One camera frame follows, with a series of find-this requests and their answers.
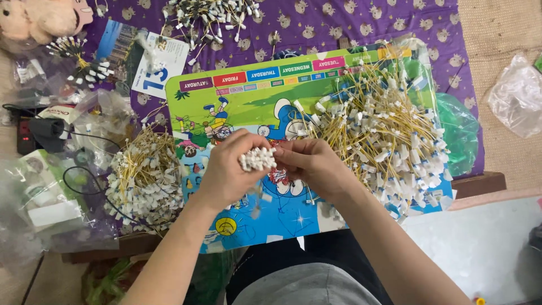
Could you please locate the person's left hand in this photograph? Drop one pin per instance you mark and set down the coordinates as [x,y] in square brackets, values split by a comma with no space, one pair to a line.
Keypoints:
[224,173]

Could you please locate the green plastic bag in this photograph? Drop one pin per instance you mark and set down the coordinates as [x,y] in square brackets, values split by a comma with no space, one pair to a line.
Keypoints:
[459,131]

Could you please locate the purple patterned cloth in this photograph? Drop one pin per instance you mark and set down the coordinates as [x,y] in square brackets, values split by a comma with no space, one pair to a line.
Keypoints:
[360,25]

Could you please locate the person's left fingers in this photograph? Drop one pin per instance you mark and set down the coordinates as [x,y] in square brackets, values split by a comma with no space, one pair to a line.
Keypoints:
[250,142]

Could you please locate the person's right hand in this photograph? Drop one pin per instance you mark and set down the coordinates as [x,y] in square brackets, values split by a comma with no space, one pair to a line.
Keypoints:
[315,169]

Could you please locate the low wooden table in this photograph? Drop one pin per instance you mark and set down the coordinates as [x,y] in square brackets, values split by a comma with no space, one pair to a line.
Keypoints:
[478,184]

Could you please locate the person's black and grey clothing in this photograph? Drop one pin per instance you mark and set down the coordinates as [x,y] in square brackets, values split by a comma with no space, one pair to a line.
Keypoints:
[305,275]

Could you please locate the woven beige mat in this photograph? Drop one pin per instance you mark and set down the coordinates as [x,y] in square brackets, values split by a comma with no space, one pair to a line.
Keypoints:
[504,84]

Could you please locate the colourful cartoon board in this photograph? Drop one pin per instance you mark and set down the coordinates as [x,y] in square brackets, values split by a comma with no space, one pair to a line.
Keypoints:
[254,106]

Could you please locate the plush toy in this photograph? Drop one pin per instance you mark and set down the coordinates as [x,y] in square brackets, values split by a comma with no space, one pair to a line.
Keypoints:
[38,19]

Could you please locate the heap of clear plastic bags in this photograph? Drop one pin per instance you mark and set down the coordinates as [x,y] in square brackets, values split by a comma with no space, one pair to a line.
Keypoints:
[51,186]

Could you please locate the clear crumpled plastic bag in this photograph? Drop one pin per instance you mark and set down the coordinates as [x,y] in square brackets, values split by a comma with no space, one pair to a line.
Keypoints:
[516,95]

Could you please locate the black power strip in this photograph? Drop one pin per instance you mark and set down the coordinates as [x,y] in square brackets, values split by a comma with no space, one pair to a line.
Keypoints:
[25,135]

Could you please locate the black power adapter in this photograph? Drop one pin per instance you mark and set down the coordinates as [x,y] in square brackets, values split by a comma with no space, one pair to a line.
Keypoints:
[48,133]

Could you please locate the paper calendar sheet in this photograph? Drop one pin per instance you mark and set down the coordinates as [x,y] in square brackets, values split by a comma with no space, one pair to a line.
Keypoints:
[144,59]

